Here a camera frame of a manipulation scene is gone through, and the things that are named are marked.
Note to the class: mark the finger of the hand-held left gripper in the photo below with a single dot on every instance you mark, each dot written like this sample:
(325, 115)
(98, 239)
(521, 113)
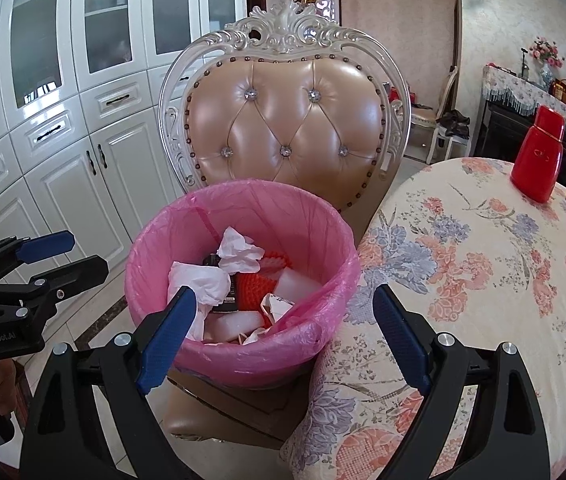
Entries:
(45, 247)
(78, 272)

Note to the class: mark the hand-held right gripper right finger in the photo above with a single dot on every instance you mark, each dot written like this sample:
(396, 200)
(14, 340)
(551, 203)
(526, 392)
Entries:
(403, 340)

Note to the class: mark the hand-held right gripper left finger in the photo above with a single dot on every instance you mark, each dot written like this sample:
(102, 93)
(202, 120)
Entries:
(165, 345)

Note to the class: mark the white plastic bag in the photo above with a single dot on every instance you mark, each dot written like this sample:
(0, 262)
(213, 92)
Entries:
(198, 285)

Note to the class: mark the white foam sheet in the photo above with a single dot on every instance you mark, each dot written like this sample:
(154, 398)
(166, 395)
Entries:
(298, 285)
(235, 327)

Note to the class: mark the black cardboard box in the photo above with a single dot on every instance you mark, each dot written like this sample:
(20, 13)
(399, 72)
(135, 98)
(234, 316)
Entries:
(228, 290)

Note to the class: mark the large orange foam net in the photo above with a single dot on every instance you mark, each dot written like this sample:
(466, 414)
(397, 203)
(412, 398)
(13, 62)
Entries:
(255, 292)

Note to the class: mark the printed white paper bag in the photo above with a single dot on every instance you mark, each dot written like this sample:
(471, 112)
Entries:
(275, 310)

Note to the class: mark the white tissue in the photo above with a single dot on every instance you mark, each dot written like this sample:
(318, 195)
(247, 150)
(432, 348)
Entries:
(238, 250)

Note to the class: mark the pink lined waste bin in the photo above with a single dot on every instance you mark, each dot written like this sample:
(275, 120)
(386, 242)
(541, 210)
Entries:
(313, 240)

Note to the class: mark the small orange foam net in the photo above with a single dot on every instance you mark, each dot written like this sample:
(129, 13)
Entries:
(275, 262)

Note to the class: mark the floral tablecloth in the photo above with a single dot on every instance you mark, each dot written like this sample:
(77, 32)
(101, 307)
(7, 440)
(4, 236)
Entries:
(463, 285)

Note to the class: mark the white cabinet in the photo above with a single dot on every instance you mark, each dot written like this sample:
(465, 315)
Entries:
(88, 110)

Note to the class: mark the black cloth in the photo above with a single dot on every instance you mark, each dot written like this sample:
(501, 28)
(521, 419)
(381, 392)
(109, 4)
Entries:
(453, 122)

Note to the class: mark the red thermos flask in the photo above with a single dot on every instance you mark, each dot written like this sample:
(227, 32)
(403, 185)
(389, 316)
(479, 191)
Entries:
(538, 160)

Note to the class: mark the black piano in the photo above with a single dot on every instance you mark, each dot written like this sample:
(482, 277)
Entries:
(508, 130)

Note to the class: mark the beige leather ornate chair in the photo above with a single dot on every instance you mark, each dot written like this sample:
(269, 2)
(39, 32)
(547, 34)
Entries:
(283, 120)

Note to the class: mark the floral lace piano cloth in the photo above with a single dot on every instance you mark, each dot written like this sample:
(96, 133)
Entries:
(513, 90)

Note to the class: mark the brown basket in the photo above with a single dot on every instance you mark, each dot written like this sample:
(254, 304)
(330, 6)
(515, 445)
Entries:
(562, 91)

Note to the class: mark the black hand pump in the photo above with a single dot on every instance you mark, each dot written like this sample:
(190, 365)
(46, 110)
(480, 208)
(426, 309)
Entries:
(525, 65)

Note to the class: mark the vase with pink flowers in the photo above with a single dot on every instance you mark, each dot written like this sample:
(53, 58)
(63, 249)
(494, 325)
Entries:
(548, 60)

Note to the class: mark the dark wooden door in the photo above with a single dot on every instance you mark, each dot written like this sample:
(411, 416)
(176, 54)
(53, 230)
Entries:
(255, 5)

